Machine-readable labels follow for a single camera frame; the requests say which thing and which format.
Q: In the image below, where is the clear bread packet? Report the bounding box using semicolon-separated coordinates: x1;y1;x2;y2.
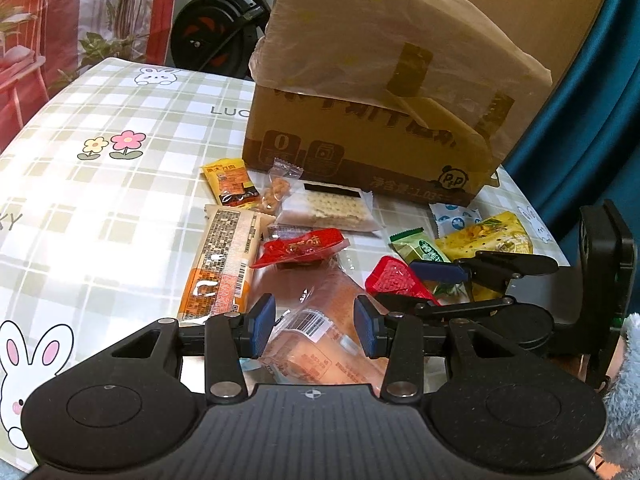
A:
245;260;396;396

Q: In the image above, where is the person's right forearm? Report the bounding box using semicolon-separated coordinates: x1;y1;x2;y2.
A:
597;312;640;480

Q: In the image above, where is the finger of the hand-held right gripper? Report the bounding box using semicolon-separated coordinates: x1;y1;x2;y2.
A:
409;250;560;303
372;294;518;322

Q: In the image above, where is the small orange snack packet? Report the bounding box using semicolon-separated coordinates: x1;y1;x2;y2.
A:
201;157;261;209

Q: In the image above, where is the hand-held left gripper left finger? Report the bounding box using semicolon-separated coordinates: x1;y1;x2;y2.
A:
105;294;277;401

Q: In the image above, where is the black exercise bike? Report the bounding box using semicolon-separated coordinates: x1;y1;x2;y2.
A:
170;0;281;81

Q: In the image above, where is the wall poster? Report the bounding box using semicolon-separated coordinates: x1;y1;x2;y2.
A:
0;0;278;153

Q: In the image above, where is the teal curtain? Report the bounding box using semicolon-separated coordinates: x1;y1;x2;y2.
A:
502;0;640;271

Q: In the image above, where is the green checked tablecloth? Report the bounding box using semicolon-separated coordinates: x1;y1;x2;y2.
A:
0;57;571;476

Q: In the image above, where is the wooden board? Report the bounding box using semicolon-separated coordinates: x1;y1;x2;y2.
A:
462;0;616;171

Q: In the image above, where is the yellow snack packet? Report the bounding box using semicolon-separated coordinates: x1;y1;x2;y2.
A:
434;211;535;303

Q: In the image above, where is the white blue snack packet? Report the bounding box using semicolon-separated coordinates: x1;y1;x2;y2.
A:
429;203;482;238

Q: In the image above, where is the clear plastic bag liner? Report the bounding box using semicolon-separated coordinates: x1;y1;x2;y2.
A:
248;20;301;88

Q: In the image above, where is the long orange beige snack packet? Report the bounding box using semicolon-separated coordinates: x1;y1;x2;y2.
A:
177;203;273;323

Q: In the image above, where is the clear nut packet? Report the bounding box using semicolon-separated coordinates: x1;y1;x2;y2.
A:
260;158;303;216

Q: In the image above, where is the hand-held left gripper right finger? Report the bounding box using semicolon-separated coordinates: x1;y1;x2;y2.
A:
354;295;531;401

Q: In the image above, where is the red triangular snack packet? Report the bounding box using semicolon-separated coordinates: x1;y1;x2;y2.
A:
365;255;441;306

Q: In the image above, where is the clear cracker packet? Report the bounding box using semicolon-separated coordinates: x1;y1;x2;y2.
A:
274;180;383;233

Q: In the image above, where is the brown cardboard box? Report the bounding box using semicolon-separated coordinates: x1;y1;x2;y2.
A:
241;0;553;208

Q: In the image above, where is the green snack packet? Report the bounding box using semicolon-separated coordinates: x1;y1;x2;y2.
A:
390;228;468;301

